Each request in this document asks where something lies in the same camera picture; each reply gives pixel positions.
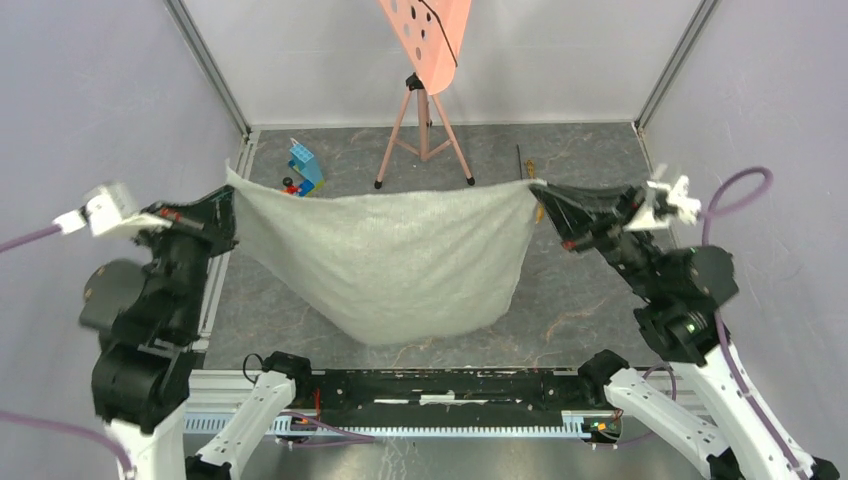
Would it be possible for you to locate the grey cloth napkin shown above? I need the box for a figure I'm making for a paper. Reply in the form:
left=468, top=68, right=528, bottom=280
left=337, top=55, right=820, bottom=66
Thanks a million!
left=226, top=172, right=538, bottom=345

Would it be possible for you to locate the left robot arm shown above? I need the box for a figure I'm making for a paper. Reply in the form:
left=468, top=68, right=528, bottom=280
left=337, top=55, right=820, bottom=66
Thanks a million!
left=79, top=182, right=237, bottom=479

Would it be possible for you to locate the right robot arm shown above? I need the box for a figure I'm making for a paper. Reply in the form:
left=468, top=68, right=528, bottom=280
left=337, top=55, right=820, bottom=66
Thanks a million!
left=531, top=177, right=839, bottom=479

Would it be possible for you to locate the gold spoon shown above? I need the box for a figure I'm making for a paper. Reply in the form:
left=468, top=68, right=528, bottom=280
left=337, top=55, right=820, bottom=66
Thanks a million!
left=524, top=159, right=545, bottom=224

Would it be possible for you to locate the thin black utensil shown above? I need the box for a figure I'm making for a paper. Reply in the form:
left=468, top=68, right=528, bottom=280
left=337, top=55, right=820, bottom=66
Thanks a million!
left=515, top=144, right=525, bottom=180

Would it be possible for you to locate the blue toy brick figure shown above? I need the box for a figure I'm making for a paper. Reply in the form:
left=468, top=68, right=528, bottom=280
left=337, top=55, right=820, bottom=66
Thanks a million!
left=281, top=138, right=325, bottom=197

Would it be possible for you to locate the pink tripod stand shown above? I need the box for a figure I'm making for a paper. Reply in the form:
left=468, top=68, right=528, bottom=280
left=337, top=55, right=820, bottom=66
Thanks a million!
left=373, top=73, right=476, bottom=190

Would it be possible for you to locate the pink perforated board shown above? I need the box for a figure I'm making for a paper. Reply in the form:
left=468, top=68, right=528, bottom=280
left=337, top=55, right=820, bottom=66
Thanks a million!
left=377, top=0, right=472, bottom=95

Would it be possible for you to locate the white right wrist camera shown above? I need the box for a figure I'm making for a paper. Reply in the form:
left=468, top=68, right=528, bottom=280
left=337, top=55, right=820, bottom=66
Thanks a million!
left=624, top=164, right=702, bottom=232

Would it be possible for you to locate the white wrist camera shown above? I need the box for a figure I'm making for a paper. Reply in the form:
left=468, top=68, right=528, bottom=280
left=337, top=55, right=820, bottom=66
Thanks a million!
left=624, top=164, right=702, bottom=232
left=52, top=182, right=173, bottom=238

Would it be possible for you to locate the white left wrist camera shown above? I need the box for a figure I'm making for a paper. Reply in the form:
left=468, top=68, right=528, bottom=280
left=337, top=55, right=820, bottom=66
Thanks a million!
left=52, top=182, right=173, bottom=238

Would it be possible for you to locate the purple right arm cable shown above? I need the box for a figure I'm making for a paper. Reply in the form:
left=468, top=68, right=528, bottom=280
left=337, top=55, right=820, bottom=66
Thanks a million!
left=619, top=166, right=813, bottom=480

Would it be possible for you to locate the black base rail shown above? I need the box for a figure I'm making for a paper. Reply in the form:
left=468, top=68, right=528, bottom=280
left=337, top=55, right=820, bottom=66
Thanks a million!
left=259, top=352, right=623, bottom=445

